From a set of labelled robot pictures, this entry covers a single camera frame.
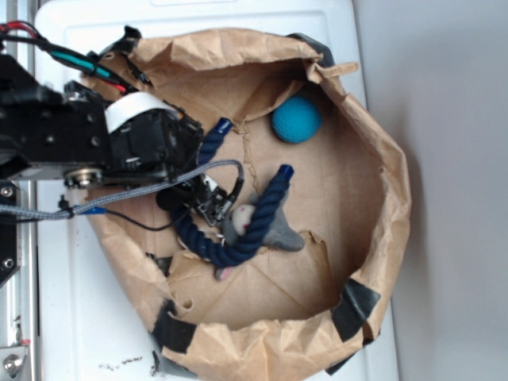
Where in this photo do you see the grey braided cable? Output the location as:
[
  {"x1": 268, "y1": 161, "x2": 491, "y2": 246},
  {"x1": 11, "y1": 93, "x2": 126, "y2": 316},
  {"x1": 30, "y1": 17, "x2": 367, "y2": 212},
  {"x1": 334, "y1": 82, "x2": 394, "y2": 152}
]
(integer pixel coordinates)
[{"x1": 0, "y1": 159, "x2": 245, "y2": 221}]

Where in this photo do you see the grey plush mouse toy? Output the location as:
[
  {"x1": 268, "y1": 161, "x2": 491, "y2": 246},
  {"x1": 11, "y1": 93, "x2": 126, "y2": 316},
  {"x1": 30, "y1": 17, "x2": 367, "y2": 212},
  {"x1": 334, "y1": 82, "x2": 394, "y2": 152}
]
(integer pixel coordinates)
[{"x1": 214, "y1": 194, "x2": 306, "y2": 281}]

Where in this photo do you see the black teal cable bundle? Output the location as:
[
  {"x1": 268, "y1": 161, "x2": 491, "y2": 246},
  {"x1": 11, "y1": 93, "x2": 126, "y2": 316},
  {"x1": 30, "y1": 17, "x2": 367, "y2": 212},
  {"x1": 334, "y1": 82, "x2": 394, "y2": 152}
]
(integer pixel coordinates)
[{"x1": 0, "y1": 21, "x2": 140, "y2": 94}]

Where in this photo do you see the teal blue ball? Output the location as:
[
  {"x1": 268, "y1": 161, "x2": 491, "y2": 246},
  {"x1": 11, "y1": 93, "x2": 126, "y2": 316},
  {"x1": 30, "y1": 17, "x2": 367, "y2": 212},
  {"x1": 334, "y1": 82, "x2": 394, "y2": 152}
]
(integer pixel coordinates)
[{"x1": 271, "y1": 96, "x2": 322, "y2": 144}]

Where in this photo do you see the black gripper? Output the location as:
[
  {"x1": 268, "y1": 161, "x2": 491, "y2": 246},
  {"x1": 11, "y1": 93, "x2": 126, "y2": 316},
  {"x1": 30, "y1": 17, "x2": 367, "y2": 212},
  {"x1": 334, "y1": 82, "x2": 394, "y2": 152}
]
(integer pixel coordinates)
[{"x1": 103, "y1": 109, "x2": 233, "y2": 227}]

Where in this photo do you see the dark blue twisted rope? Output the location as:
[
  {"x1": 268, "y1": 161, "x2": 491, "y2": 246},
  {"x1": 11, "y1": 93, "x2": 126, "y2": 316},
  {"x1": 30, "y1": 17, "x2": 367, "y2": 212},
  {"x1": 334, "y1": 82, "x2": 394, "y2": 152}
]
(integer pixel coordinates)
[{"x1": 171, "y1": 116, "x2": 295, "y2": 267}]

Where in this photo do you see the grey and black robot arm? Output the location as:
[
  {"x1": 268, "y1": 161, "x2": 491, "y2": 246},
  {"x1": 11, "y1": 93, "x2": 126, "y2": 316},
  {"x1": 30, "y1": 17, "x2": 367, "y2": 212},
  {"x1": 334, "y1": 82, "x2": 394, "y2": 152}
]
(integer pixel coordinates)
[{"x1": 1, "y1": 55, "x2": 234, "y2": 222}]

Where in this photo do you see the black mounting bracket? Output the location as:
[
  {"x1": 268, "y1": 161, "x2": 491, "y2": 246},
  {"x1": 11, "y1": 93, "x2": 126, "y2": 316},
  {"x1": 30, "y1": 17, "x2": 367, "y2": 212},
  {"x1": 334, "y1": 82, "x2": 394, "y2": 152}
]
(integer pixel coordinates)
[{"x1": 0, "y1": 180, "x2": 21, "y2": 287}]

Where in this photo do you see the brown paper lined bin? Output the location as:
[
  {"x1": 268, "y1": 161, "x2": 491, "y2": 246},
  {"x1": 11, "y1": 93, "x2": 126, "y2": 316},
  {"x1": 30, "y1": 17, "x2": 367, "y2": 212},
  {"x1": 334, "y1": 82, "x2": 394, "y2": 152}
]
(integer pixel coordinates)
[{"x1": 90, "y1": 29, "x2": 411, "y2": 380}]

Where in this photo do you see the thin black wire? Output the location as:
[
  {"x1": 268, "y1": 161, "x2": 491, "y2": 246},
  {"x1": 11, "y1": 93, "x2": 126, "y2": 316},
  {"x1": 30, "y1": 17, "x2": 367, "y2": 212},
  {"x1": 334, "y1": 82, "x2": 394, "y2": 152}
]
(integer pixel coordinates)
[{"x1": 94, "y1": 202, "x2": 187, "y2": 233}]

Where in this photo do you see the aluminium frame rail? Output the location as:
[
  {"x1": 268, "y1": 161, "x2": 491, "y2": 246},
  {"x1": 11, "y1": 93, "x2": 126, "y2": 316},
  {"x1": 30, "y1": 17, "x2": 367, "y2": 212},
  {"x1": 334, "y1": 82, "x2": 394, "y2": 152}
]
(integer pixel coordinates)
[{"x1": 1, "y1": 16, "x2": 40, "y2": 380}]

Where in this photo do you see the white ribbon cable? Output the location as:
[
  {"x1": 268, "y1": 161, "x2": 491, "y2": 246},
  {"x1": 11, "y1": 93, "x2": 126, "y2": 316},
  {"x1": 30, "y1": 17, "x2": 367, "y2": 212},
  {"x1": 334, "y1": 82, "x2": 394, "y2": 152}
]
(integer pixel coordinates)
[{"x1": 103, "y1": 92, "x2": 171, "y2": 134}]

